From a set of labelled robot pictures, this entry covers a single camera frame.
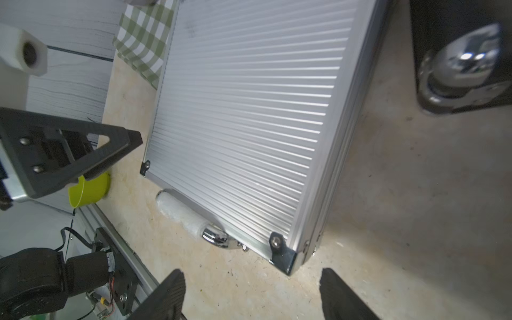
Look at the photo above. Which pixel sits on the silver aluminium poker case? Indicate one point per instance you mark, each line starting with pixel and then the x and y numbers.
pixel 255 112

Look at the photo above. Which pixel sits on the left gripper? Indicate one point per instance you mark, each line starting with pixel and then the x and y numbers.
pixel 42 154

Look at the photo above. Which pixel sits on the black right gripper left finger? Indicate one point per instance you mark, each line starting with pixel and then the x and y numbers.
pixel 166 301

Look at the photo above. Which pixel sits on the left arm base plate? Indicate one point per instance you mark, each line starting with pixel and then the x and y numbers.
pixel 125 281

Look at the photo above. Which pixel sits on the lilac ceramic bowl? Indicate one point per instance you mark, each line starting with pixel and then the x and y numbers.
pixel 141 3

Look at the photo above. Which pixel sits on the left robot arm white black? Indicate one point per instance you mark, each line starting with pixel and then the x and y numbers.
pixel 41 280

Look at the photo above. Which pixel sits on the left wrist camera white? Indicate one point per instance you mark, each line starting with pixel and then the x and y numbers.
pixel 22 51

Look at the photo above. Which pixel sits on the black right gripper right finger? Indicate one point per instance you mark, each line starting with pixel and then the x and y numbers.
pixel 339 301

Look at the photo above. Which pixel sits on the green white checkered cloth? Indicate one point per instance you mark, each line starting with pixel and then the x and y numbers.
pixel 143 36

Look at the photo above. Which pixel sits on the black poker case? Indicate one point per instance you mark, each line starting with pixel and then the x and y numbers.
pixel 462 54

